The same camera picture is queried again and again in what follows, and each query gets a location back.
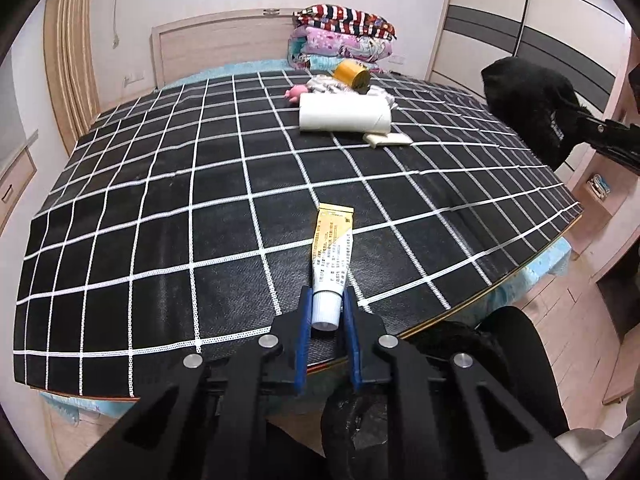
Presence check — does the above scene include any yellow white ointment tube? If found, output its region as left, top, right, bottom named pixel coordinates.
left=311, top=204, right=355, bottom=332

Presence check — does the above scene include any white paper tube roll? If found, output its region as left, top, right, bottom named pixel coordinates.
left=299, top=93, right=392, bottom=134

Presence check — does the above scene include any white tissue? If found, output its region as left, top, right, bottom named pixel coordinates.
left=306, top=75, right=352, bottom=93

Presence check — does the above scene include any yellow tape roll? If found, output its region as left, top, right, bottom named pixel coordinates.
left=333, top=58, right=371, bottom=94

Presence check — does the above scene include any black trash bag bin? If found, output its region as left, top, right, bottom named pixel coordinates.
left=321, top=307, right=583, bottom=479

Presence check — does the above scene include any pink corner shelf unit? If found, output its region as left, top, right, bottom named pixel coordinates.
left=565, top=32, right=639, bottom=283

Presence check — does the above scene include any white grey sliding wardrobe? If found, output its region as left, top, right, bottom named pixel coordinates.
left=428, top=0, right=630, bottom=115

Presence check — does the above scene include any small white flat packet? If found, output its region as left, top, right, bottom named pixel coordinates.
left=363, top=132, right=413, bottom=148

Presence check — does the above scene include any pink pig toy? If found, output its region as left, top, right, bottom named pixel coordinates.
left=284, top=84, right=309, bottom=104

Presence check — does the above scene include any pink floral folded quilt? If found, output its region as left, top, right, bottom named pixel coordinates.
left=288, top=26, right=393, bottom=72

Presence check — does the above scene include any striped red blue blanket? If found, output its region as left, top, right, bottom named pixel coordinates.
left=292, top=3, right=397, bottom=41

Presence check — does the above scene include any wooden bed headboard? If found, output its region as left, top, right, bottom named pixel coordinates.
left=151, top=8, right=294, bottom=88

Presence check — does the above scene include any beige striped curtain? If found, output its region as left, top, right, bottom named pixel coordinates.
left=43, top=0, right=100, bottom=153

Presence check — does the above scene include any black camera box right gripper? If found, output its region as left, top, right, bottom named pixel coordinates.
left=480, top=56, right=591, bottom=170

